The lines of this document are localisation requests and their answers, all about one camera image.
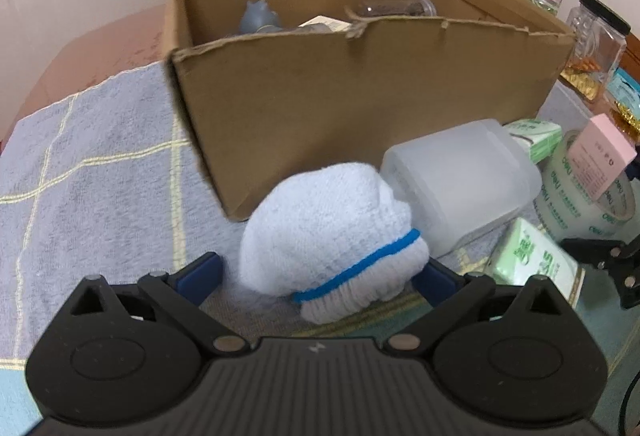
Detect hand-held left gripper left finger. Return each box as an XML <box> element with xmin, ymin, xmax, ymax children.
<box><xmin>69</xmin><ymin>252</ymin><xmax>251</xmax><ymax>360</ymax></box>

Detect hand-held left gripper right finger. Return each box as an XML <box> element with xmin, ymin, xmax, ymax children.
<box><xmin>382</xmin><ymin>260</ymin><xmax>571</xmax><ymax>360</ymax></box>

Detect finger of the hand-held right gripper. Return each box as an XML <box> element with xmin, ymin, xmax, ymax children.
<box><xmin>560</xmin><ymin>235</ymin><xmax>640</xmax><ymax>310</ymax></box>

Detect white sock with blue stripe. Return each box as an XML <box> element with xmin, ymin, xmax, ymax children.
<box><xmin>239</xmin><ymin>161</ymin><xmax>431</xmax><ymax>325</ymax></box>

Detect brown cardboard box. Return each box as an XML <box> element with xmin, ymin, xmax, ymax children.
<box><xmin>164</xmin><ymin>0</ymin><xmax>576</xmax><ymax>222</ymax></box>

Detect grey toy figure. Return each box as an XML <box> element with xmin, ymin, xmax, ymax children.
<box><xmin>239</xmin><ymin>0</ymin><xmax>282</xmax><ymax>35</ymax></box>

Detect clear plastic bottle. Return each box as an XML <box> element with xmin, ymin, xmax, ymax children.
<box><xmin>345</xmin><ymin>0</ymin><xmax>439</xmax><ymax>21</ymax></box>

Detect white printed box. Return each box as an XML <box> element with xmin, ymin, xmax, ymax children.
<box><xmin>299</xmin><ymin>15</ymin><xmax>352</xmax><ymax>35</ymax></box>

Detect green tissue pack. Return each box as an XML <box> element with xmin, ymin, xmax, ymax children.
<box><xmin>486</xmin><ymin>217</ymin><xmax>585</xmax><ymax>308</ymax></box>
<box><xmin>502</xmin><ymin>117</ymin><xmax>565</xmax><ymax>163</ymax></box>

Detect clear tape roll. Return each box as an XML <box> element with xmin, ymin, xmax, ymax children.
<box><xmin>532</xmin><ymin>129</ymin><xmax>637</xmax><ymax>242</ymax></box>

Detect translucent plastic container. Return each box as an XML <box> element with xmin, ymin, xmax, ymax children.
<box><xmin>381</xmin><ymin>119</ymin><xmax>544</xmax><ymax>260</ymax></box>

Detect pink carton box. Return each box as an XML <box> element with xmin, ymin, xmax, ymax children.
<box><xmin>567</xmin><ymin>113</ymin><xmax>639</xmax><ymax>200</ymax></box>

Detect blue checked blanket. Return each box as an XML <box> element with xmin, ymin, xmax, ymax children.
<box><xmin>0</xmin><ymin>61</ymin><xmax>640</xmax><ymax>367</ymax></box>

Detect blue snack packet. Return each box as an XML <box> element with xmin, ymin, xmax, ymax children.
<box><xmin>606</xmin><ymin>68</ymin><xmax>640</xmax><ymax>115</ymax></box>

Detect gold foil blister packs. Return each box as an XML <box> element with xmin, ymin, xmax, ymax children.
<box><xmin>559</xmin><ymin>58</ymin><xmax>609</xmax><ymax>102</ymax></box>

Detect glass jar with black lid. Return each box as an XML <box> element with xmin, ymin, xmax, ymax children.
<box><xmin>565</xmin><ymin>0</ymin><xmax>632</xmax><ymax>85</ymax></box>

